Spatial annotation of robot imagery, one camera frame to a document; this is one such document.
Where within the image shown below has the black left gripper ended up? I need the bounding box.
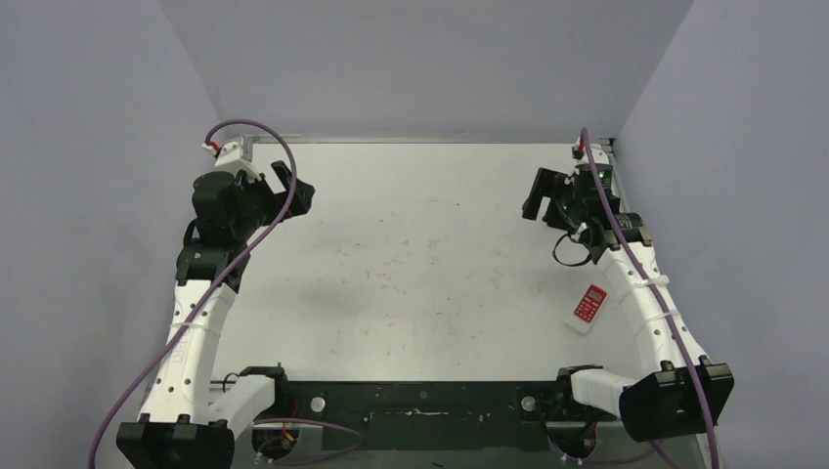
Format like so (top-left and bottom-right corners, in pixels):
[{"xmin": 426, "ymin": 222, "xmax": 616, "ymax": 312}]
[{"xmin": 233, "ymin": 161, "xmax": 313, "ymax": 239}]

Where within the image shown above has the white red remote control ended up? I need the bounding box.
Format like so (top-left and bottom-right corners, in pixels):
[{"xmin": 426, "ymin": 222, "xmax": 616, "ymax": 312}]
[{"xmin": 564, "ymin": 284, "xmax": 608, "ymax": 335}]

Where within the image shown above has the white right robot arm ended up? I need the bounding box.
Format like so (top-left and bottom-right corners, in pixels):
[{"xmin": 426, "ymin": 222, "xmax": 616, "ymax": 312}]
[{"xmin": 522, "ymin": 163, "xmax": 734, "ymax": 442}]

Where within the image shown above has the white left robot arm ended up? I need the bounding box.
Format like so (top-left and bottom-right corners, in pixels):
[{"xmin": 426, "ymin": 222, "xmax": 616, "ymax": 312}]
[{"xmin": 116, "ymin": 161, "xmax": 315, "ymax": 468}]

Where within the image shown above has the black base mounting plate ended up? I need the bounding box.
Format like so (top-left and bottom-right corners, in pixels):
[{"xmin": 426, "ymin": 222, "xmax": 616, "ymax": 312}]
[{"xmin": 250, "ymin": 380, "xmax": 617, "ymax": 454}]

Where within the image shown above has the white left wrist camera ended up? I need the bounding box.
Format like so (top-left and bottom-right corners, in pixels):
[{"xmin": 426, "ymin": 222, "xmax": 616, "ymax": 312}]
[{"xmin": 213, "ymin": 141, "xmax": 255, "ymax": 177}]

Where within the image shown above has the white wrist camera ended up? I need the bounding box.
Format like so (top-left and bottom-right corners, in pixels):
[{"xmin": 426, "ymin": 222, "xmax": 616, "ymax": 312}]
[
  {"xmin": 571, "ymin": 144, "xmax": 612, "ymax": 165},
  {"xmin": 213, "ymin": 141, "xmax": 255, "ymax": 177}
]

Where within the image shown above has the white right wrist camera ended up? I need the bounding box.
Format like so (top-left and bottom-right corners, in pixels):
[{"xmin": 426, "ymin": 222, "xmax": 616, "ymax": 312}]
[{"xmin": 571, "ymin": 144, "xmax": 612, "ymax": 165}]

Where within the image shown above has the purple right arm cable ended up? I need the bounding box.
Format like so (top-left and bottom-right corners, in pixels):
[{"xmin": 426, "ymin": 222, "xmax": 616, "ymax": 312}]
[{"xmin": 579, "ymin": 127, "xmax": 721, "ymax": 469}]

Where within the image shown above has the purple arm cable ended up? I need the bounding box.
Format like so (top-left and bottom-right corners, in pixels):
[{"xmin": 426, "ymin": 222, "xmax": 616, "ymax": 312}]
[
  {"xmin": 87, "ymin": 118, "xmax": 298, "ymax": 469},
  {"xmin": 579, "ymin": 127, "xmax": 721, "ymax": 469}
]

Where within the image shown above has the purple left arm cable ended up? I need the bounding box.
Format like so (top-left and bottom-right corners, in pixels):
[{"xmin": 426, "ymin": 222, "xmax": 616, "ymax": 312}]
[{"xmin": 87, "ymin": 118, "xmax": 298, "ymax": 469}]

